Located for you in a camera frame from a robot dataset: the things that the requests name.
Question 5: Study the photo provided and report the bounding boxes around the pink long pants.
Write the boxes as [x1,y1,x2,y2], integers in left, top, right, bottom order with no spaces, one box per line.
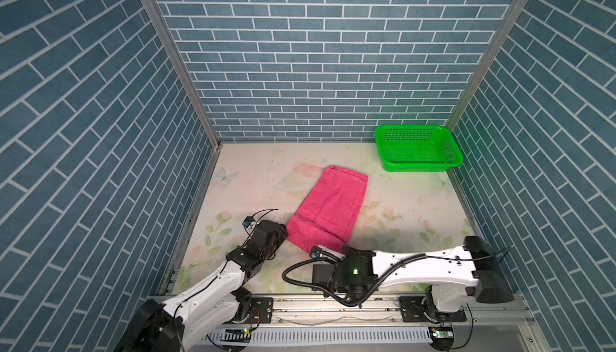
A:
[287,166,368,253]

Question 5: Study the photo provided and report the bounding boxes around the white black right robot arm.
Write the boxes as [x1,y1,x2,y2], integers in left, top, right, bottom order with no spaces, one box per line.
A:
[311,236,514,314]

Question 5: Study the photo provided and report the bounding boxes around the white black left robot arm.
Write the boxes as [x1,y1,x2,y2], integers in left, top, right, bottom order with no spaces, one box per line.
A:
[115,220,288,351]

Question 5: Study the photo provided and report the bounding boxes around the floral table mat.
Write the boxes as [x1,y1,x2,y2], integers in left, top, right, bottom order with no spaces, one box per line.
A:
[173,143,473,293]

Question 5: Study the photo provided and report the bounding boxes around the green plastic basket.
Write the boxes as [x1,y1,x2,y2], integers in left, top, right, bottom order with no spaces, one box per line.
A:
[375,125,464,172]

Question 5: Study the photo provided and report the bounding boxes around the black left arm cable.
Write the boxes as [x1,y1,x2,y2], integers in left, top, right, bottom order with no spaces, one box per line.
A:
[172,208,280,352]

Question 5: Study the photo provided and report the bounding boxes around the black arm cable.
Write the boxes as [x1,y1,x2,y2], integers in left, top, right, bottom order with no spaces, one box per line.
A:
[281,245,511,352]
[172,208,280,352]

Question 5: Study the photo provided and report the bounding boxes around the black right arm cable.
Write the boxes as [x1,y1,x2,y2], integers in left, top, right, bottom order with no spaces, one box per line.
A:
[281,245,511,352]

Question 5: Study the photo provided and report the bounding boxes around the aluminium front rail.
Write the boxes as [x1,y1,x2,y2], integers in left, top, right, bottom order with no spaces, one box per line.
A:
[223,292,535,329]

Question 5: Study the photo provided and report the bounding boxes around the white slotted cable duct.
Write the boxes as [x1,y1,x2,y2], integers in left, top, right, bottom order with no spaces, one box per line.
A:
[204,327,432,347]

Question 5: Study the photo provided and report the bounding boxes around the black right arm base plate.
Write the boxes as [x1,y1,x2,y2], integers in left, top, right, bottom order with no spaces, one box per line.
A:
[399,296,467,324]

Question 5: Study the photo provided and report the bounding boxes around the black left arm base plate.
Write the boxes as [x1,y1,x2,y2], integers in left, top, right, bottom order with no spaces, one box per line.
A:
[241,297,274,325]

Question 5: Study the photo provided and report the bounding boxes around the aluminium left corner post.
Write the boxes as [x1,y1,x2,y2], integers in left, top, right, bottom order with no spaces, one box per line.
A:
[140,0,221,150]

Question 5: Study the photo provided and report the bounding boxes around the aluminium corner post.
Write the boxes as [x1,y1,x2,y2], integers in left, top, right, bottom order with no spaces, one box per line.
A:
[445,0,529,132]
[140,0,221,150]

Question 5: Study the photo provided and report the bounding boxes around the aluminium right corner post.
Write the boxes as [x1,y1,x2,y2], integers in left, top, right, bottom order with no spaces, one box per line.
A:
[445,0,529,132]

